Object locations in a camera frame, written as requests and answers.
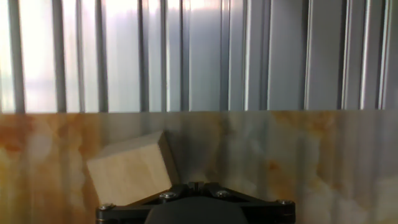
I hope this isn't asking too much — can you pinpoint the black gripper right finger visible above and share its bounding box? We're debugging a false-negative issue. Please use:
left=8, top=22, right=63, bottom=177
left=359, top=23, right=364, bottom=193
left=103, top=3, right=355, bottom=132
left=196, top=180, right=296, bottom=224

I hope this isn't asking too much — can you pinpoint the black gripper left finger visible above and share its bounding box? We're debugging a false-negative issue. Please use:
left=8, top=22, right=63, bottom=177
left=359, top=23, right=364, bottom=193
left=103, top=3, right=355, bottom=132
left=95, top=180, right=197, bottom=224

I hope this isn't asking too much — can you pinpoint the large light wooden cube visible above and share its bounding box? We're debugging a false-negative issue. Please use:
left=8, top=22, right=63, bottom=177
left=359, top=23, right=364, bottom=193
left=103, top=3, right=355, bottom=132
left=86, top=130, right=181, bottom=207

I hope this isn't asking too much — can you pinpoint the marble pattern mat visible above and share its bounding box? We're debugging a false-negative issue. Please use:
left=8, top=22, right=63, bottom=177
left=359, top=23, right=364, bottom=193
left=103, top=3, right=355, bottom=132
left=0, top=110, right=398, bottom=224

